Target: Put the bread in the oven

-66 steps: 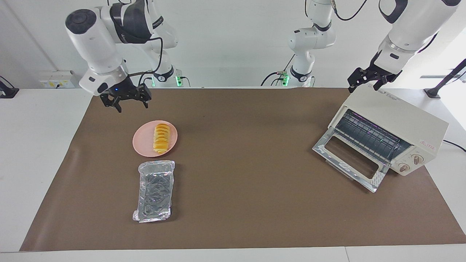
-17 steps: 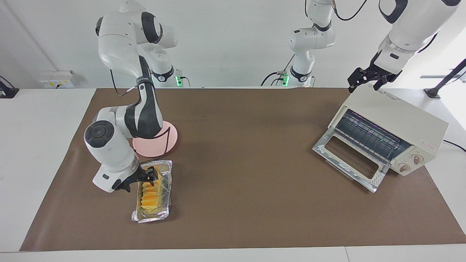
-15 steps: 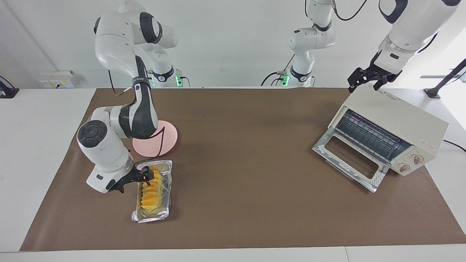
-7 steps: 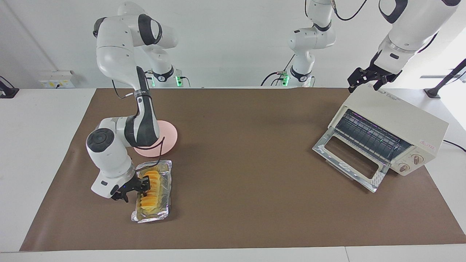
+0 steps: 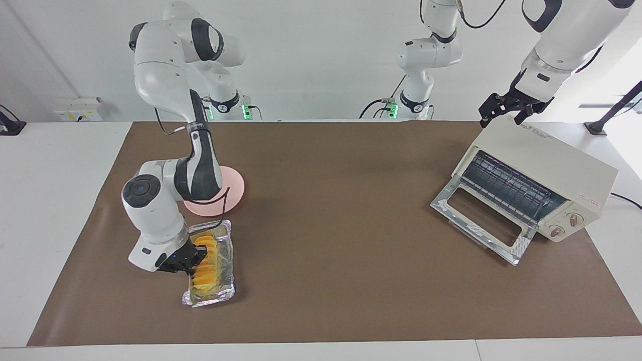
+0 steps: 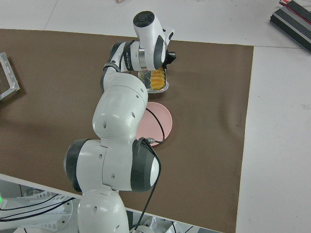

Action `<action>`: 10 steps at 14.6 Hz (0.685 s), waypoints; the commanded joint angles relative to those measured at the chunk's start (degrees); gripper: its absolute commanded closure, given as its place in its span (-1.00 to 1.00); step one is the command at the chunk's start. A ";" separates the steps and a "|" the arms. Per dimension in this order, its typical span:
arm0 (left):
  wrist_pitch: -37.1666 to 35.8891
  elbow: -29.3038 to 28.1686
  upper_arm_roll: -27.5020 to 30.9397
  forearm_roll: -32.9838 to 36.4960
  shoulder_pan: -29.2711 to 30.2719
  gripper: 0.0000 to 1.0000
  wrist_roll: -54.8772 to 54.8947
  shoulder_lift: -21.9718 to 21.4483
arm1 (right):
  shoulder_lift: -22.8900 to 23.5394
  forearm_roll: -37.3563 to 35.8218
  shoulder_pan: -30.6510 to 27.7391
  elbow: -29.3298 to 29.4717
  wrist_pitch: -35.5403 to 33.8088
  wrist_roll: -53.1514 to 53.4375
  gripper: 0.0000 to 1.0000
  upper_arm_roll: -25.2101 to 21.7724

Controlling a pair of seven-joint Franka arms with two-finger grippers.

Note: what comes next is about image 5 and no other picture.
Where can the beige toaster oven body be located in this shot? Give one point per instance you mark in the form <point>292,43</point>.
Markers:
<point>551,155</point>

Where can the beige oven knob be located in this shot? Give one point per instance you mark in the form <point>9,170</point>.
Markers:
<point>575,219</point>
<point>557,231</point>

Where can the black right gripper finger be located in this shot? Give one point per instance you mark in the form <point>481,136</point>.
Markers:
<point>199,251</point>
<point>189,271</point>

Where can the glass oven door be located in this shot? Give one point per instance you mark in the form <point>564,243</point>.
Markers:
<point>476,230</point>

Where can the white wall power socket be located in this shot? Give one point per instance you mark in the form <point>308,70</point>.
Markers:
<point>80,110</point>

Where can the black table clamp mount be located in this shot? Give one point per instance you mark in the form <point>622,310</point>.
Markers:
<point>10,128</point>

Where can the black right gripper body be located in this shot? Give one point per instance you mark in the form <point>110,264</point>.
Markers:
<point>175,258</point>

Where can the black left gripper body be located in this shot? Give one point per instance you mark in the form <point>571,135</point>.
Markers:
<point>519,103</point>

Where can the black camera stand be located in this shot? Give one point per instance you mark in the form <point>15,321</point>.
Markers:
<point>614,110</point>

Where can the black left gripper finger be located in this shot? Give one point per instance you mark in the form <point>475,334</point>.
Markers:
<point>490,106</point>
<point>534,110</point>

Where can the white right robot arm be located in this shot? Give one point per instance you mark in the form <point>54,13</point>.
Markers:
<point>160,65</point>

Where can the pink round plate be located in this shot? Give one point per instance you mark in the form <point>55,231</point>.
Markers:
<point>233,188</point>

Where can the orange sliced bread loaf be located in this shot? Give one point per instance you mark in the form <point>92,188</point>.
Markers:
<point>208,276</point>

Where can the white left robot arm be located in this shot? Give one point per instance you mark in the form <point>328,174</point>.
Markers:
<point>577,30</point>

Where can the aluminium foil tray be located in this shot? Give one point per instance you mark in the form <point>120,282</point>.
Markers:
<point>228,250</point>

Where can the brown table mat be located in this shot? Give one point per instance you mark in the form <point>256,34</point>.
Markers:
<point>326,250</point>

